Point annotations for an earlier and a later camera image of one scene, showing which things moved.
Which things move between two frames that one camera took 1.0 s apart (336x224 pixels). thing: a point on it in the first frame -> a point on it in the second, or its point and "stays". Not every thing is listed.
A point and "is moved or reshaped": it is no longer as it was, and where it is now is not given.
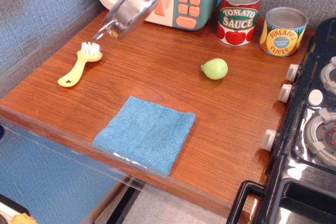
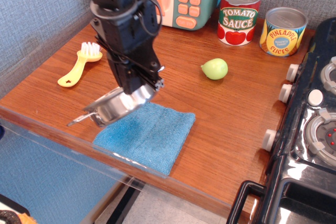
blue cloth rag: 146,134 stays
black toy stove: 301,188 stays
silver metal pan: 133,10 is moved or reshaped
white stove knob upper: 292,71 stays
